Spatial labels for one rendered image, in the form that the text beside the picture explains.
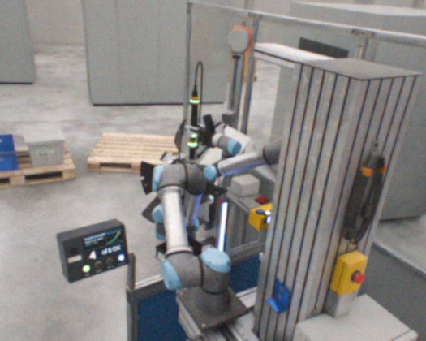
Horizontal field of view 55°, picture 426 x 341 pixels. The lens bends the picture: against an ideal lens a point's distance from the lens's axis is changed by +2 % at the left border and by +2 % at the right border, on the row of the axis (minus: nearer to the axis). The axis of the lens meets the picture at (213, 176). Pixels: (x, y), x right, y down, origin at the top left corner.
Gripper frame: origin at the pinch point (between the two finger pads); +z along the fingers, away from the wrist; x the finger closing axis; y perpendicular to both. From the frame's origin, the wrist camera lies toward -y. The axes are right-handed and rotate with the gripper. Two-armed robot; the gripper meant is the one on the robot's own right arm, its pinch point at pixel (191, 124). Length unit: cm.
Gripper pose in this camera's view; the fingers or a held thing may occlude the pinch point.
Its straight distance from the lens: 226.0
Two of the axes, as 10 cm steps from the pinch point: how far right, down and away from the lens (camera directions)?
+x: 7.2, -2.6, 6.5
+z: -6.9, -3.7, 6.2
